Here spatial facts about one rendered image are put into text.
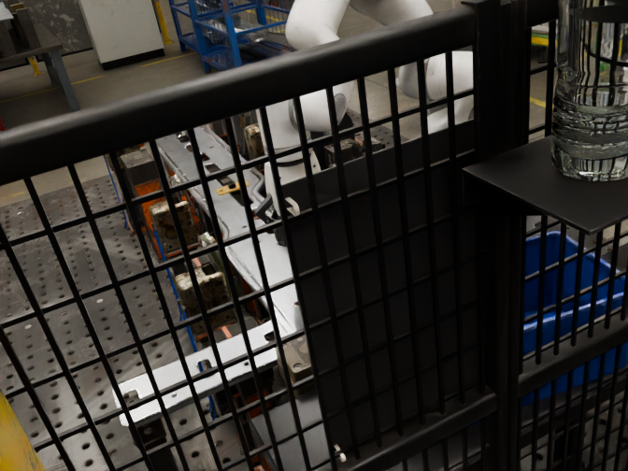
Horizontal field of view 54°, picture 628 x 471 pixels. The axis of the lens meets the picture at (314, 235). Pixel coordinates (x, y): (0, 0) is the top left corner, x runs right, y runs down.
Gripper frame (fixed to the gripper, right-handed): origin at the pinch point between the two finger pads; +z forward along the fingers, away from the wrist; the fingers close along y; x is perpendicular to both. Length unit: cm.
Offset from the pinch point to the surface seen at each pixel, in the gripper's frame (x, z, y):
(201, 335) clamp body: -3.0, 15.3, 23.6
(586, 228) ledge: 70, -35, 7
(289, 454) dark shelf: 41.0, 5.1, 22.7
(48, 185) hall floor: -373, 109, 55
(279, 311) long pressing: 8.8, 8.5, 10.6
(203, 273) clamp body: -5.1, 3.8, 19.5
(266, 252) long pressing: -11.2, 8.5, 4.9
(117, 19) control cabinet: -709, 56, -75
